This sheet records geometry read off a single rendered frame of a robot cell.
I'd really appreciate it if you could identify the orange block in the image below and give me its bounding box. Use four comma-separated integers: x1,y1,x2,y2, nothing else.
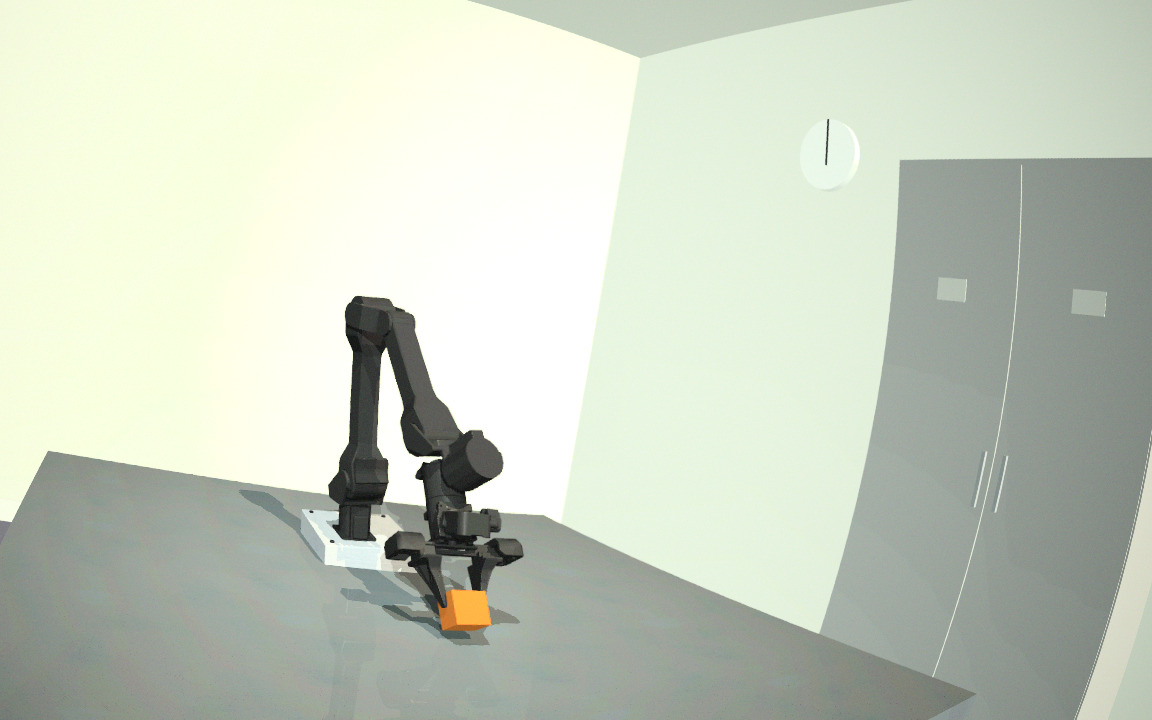
437,590,491,631

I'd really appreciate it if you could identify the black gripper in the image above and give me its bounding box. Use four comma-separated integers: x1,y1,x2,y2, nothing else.
384,495,524,608

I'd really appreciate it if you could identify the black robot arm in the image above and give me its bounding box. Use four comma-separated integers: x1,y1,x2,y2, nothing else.
328,295,505,543

